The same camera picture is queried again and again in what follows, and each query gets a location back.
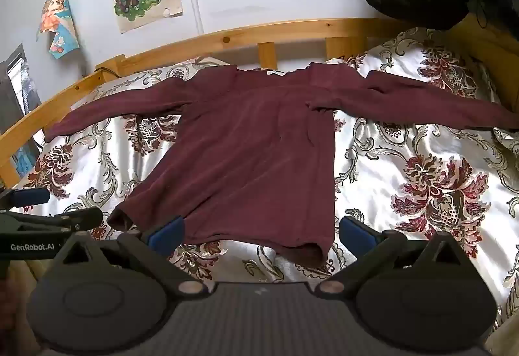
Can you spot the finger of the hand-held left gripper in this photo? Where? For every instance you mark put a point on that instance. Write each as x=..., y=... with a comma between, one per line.
x=77, y=219
x=30, y=196

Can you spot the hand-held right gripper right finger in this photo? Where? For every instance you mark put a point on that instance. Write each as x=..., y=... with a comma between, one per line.
x=353, y=235

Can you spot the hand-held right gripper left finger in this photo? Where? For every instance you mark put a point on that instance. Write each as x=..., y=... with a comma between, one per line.
x=166, y=237

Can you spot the maroon long-sleeved sweater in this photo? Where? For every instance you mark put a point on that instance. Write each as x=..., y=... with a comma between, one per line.
x=251, y=153

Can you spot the white floral satin blanket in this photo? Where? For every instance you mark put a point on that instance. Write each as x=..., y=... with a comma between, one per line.
x=409, y=177

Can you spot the dark window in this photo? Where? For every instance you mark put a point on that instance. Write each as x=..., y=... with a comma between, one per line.
x=16, y=88

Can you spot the curled orange-haired character wall poster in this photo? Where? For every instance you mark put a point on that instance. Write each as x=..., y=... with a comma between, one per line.
x=56, y=19

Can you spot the wooden bed frame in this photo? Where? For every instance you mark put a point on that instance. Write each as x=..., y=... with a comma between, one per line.
x=243, y=38

